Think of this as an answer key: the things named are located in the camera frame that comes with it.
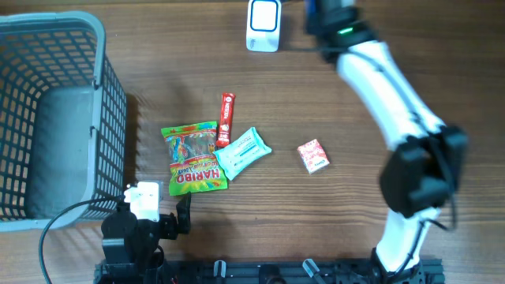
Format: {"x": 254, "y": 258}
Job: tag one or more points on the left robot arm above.
{"x": 131, "y": 245}

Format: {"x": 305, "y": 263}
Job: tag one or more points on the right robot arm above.
{"x": 426, "y": 158}

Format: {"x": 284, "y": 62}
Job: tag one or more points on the mint wet wipes pack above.
{"x": 248, "y": 148}

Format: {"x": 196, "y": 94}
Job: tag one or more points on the grey plastic shopping basket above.
{"x": 63, "y": 119}

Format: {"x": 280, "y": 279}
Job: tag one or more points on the red Nescafe stick sachet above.
{"x": 225, "y": 120}

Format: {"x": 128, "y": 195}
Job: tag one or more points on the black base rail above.
{"x": 331, "y": 272}

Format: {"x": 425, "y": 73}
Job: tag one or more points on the white barcode scanner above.
{"x": 263, "y": 25}

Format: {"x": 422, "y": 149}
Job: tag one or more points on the green Haribo worms bag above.
{"x": 193, "y": 165}

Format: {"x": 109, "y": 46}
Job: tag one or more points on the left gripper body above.
{"x": 167, "y": 229}

